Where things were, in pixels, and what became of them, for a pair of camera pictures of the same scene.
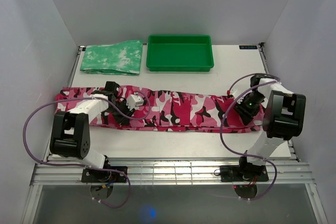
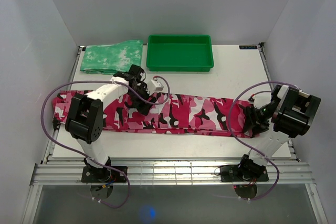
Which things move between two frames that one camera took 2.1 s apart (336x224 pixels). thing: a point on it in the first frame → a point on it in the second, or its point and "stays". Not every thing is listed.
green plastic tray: (179, 53) stays
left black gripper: (123, 120) → (141, 106)
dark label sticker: (248, 47) stays
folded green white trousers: (124, 58) stays
